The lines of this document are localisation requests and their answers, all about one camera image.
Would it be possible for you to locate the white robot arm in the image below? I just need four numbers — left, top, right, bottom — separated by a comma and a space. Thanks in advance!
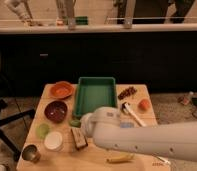
81, 107, 197, 162

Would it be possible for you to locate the orange bowl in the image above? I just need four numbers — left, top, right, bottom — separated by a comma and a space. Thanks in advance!
50, 81, 74, 99

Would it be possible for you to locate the dark red bowl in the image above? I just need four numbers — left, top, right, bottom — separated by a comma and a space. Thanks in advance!
44, 101, 68, 123

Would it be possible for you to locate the green plastic tray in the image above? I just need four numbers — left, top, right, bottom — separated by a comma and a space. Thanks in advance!
73, 77, 117, 118

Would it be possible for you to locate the bunch of dark grapes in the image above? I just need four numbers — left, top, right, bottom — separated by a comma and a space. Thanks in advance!
118, 86, 137, 100

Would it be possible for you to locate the blue sponge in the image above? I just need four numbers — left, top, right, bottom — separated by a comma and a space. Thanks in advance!
120, 122, 134, 128

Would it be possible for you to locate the orange round fruit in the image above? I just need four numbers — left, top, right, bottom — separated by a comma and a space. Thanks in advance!
138, 99, 150, 111

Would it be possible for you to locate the brown rectangular block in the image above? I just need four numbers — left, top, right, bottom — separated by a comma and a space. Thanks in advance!
71, 127, 88, 150

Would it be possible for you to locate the small green cup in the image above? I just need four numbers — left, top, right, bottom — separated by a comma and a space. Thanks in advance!
36, 124, 50, 139

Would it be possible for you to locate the white round container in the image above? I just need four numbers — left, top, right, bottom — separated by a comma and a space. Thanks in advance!
44, 131, 63, 151

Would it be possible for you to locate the metal cup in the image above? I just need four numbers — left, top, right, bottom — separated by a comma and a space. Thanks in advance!
22, 144, 41, 163

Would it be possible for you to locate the black chair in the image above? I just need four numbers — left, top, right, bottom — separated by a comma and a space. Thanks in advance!
0, 70, 36, 162

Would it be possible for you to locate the metal fork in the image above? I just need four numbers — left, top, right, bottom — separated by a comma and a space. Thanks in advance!
152, 156, 171, 166

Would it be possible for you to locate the white handled utensil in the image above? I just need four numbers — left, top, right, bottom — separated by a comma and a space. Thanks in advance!
122, 102, 146, 127

